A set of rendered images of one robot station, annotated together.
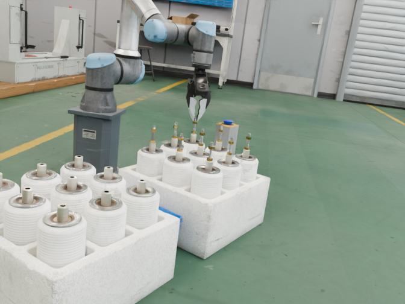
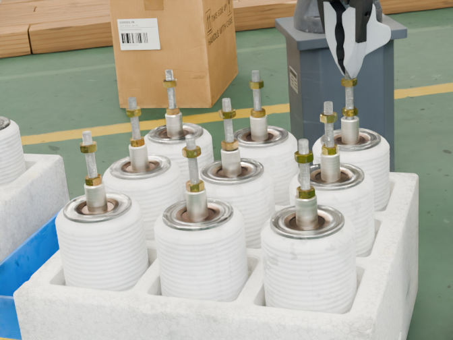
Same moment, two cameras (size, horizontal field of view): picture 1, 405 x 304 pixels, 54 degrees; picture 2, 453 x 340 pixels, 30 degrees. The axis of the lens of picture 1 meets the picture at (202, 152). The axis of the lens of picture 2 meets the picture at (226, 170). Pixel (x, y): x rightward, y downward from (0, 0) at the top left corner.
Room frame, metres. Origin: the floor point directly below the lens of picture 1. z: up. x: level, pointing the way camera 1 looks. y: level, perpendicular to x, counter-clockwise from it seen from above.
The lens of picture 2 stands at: (1.13, -0.89, 0.63)
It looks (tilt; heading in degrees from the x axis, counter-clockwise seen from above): 22 degrees down; 77
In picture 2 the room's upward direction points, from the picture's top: 5 degrees counter-clockwise
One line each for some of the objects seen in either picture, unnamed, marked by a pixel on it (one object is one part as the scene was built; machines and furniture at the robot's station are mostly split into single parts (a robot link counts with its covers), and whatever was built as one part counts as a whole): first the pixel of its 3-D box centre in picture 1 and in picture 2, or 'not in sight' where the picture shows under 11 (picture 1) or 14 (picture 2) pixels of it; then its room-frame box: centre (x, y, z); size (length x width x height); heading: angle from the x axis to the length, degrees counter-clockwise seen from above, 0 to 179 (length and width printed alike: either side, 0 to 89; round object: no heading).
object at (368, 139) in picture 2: (193, 141); (350, 140); (1.51, 0.04, 0.25); 0.08 x 0.08 x 0.01
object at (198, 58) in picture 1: (201, 58); not in sight; (1.53, 0.05, 0.57); 0.08 x 0.08 x 0.05
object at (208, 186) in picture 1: (204, 196); (108, 280); (1.18, -0.03, 0.16); 0.10 x 0.10 x 0.18
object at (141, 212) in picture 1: (138, 224); not in sight; (0.94, 0.14, 0.16); 0.10 x 0.10 x 0.18
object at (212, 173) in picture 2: (199, 154); (232, 172); (1.35, 0.01, 0.25); 0.08 x 0.08 x 0.01
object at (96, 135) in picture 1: (96, 143); (340, 106); (1.67, 0.46, 0.15); 0.19 x 0.19 x 0.30; 83
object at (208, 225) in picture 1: (194, 196); (242, 291); (1.35, 0.01, 0.09); 0.39 x 0.39 x 0.18; 57
